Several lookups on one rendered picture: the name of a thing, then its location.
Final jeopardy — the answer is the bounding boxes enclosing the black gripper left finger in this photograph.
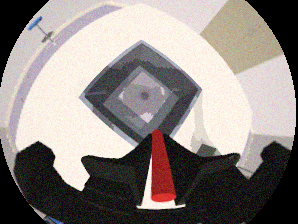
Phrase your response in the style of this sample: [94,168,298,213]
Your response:
[81,133,153,206]

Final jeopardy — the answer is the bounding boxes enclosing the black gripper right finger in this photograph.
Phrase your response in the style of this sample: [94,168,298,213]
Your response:
[162,133,241,206]

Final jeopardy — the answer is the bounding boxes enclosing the red peg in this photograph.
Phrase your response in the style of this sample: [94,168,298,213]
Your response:
[150,129,177,202]

